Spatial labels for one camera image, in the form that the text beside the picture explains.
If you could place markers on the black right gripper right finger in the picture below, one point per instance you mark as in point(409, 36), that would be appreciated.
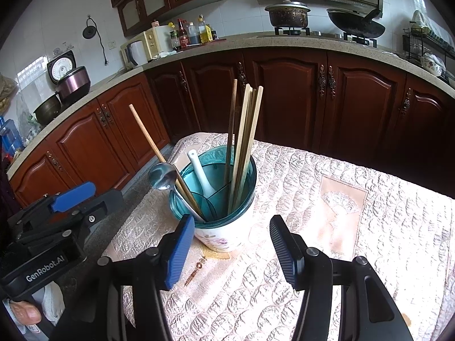
point(289, 248)

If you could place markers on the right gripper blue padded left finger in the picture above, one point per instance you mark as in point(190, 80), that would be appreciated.
point(176, 250)

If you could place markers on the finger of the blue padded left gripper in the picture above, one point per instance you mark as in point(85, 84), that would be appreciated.
point(67, 200)

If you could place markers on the white ceramic soup spoon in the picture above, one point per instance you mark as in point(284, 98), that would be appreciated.
point(207, 188)

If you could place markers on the steel spoon pink handle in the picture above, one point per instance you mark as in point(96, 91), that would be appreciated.
point(163, 176)

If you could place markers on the light bamboo chopstick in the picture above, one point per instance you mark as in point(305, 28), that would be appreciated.
point(238, 151)
point(249, 130)

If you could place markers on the person's left hand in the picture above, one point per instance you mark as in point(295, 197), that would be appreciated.
point(26, 313)

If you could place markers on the teal rimmed white utensil holder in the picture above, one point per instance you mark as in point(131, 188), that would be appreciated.
point(218, 198)

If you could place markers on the blue water bottle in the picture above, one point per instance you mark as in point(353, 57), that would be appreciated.
point(11, 140)

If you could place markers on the dark metal bowl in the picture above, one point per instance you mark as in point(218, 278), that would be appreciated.
point(48, 110)

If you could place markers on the pink quilted tablecloth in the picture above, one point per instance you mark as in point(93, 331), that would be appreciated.
point(323, 250)

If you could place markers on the purple rice cooker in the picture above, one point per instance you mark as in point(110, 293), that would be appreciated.
point(71, 82)

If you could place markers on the dark wood lower cabinets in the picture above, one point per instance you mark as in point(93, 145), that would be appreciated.
point(396, 118)

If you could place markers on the white electric kettle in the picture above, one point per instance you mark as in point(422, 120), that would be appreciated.
point(136, 53)

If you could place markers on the yellow oil bottle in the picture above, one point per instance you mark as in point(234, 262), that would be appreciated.
point(204, 30)

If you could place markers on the gas stove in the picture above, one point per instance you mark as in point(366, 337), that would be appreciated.
point(307, 32)

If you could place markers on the black wok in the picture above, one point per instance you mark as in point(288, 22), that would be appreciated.
point(357, 25)

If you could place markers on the steel lidded cooking pot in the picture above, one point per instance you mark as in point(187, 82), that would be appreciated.
point(288, 14)

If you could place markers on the black dish rack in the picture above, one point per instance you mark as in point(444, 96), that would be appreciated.
point(425, 48)

